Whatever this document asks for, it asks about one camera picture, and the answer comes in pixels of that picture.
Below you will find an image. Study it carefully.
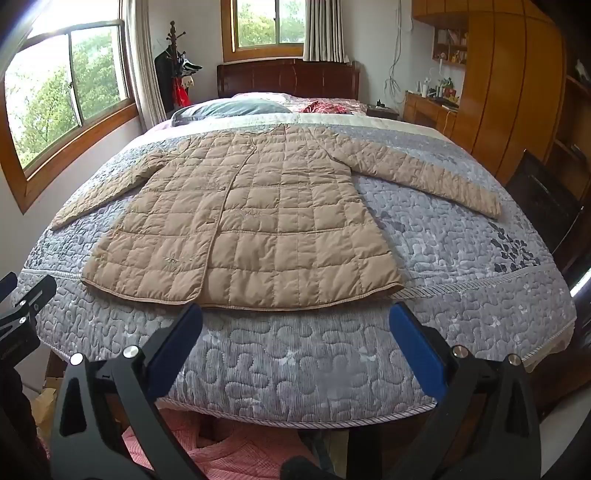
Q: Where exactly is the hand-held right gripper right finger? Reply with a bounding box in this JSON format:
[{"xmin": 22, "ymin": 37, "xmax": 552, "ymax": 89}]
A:
[{"xmin": 388, "ymin": 302, "xmax": 542, "ymax": 480}]

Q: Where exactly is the dark nightstand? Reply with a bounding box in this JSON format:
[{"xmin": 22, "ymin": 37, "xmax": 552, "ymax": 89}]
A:
[{"xmin": 366, "ymin": 103, "xmax": 400, "ymax": 122}]

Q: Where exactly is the wooden coat rack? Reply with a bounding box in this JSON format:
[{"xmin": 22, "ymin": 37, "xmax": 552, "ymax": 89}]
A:
[{"xmin": 166, "ymin": 20, "xmax": 188, "ymax": 84}]

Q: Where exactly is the grey-blue pillow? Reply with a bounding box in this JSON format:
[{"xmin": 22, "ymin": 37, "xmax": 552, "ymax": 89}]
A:
[{"xmin": 171, "ymin": 99, "xmax": 294, "ymax": 127}]

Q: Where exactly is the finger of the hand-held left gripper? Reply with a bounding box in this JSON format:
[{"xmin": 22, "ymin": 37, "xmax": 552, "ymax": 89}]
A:
[
  {"xmin": 0, "ymin": 272, "xmax": 18, "ymax": 306},
  {"xmin": 0, "ymin": 275, "xmax": 57, "ymax": 366}
]

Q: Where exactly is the beige quilted jacket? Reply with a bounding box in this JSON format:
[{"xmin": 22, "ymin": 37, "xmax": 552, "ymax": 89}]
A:
[{"xmin": 50, "ymin": 124, "xmax": 502, "ymax": 311}]

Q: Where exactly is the small wooden-framed window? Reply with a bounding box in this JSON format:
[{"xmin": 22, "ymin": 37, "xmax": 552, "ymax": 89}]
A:
[{"xmin": 221, "ymin": 0, "xmax": 311, "ymax": 64}]

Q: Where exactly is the large wooden-framed window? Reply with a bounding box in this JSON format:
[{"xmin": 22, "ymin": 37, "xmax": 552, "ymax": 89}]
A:
[{"xmin": 0, "ymin": 17, "xmax": 140, "ymax": 214}]

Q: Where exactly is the pink patterned pillow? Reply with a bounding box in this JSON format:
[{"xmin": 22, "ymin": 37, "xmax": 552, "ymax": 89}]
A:
[{"xmin": 231, "ymin": 92, "xmax": 370, "ymax": 116}]

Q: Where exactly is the red patterned cloth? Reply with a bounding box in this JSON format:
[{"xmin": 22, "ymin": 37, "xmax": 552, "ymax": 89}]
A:
[{"xmin": 298, "ymin": 100, "xmax": 354, "ymax": 116}]

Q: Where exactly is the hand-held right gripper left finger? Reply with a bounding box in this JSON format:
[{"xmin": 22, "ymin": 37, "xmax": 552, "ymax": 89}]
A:
[{"xmin": 50, "ymin": 305, "xmax": 204, "ymax": 480}]

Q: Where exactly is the plain cream curtain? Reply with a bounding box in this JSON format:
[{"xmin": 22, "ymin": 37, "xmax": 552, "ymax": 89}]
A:
[{"xmin": 124, "ymin": 0, "xmax": 168, "ymax": 134}]

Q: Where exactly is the open wooden shelf unit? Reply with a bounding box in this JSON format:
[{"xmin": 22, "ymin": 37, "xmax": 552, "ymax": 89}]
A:
[{"xmin": 549, "ymin": 46, "xmax": 591, "ymax": 200}]

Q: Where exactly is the wooden wall shelf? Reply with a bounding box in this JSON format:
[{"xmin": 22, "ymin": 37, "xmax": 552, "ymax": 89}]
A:
[{"xmin": 431, "ymin": 28, "xmax": 470, "ymax": 71}]

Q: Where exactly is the dark wooden headboard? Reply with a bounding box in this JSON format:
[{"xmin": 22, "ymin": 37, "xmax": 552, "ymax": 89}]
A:
[{"xmin": 217, "ymin": 60, "xmax": 361, "ymax": 100}]

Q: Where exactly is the wooden wardrobe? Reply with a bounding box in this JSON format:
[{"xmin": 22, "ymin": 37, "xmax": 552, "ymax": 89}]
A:
[{"xmin": 411, "ymin": 0, "xmax": 570, "ymax": 186}]

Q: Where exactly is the wooden desk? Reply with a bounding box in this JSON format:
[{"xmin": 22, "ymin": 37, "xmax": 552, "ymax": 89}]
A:
[{"xmin": 403, "ymin": 90, "xmax": 459, "ymax": 136}]

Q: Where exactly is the grey quilted bedspread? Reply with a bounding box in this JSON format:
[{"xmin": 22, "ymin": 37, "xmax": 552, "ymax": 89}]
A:
[{"xmin": 9, "ymin": 111, "xmax": 578, "ymax": 428}]

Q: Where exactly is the dark cloth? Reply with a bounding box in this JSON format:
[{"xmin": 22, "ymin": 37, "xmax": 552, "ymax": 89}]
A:
[{"xmin": 0, "ymin": 360, "xmax": 51, "ymax": 480}]

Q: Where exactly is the hanging wall cable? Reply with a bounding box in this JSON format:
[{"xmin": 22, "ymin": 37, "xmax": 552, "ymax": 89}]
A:
[{"xmin": 385, "ymin": 8, "xmax": 406, "ymax": 100}]

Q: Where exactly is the pink checked clothing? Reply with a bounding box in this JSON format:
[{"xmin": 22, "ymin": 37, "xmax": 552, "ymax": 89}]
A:
[{"xmin": 119, "ymin": 408, "xmax": 334, "ymax": 480}]

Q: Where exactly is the cardboard piece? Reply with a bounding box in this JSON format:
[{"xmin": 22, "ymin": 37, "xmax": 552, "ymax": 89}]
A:
[{"xmin": 27, "ymin": 373, "xmax": 62, "ymax": 445}]

